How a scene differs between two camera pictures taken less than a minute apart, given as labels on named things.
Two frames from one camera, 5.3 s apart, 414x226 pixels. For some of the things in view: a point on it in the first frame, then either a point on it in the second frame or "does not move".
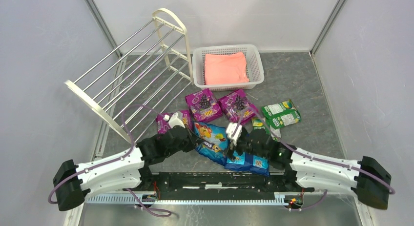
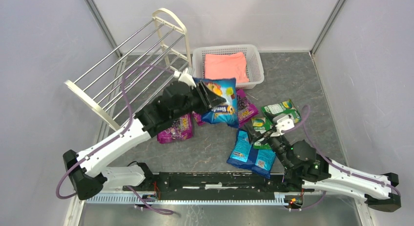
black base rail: (196, 186) does not move
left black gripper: (188, 136) -> (204, 97)
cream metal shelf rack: (134, 87) does not move
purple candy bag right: (238, 107) does not move
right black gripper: (239, 146) -> (268, 137)
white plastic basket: (253, 63) does not move
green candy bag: (261, 123) does not move
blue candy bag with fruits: (216, 141) -> (225, 113)
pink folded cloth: (224, 68) does not move
